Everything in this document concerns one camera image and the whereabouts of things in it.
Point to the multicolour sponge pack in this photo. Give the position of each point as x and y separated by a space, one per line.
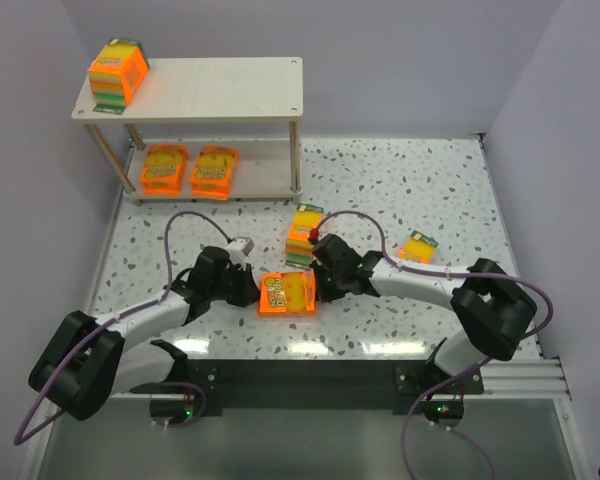
298 248
418 248
116 74

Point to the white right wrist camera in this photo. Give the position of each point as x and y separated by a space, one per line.
314 236

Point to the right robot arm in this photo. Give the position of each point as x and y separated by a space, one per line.
493 311

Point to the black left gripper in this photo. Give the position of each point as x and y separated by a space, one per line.
245 291

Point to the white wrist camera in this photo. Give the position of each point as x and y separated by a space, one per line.
239 249
314 236

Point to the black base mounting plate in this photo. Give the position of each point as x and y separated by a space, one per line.
308 384

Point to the white two-tier shelf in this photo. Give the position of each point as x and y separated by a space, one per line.
209 91

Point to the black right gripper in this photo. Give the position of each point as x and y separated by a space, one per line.
324 281

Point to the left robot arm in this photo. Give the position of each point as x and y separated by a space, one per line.
90 358

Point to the orange round sponge box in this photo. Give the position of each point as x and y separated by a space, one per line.
213 172
163 169
287 294

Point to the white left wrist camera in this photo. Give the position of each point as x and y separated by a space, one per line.
239 249

